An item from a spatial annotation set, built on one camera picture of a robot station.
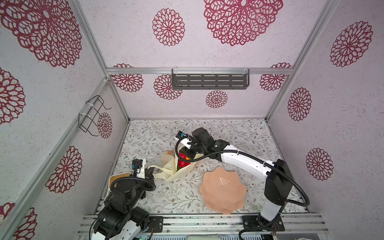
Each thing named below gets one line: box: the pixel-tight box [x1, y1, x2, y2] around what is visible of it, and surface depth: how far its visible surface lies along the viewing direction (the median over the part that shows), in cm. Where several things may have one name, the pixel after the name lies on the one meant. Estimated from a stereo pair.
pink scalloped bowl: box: [200, 167, 247, 215], surface depth 86 cm
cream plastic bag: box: [148, 151, 203, 182], surface depth 72 cm
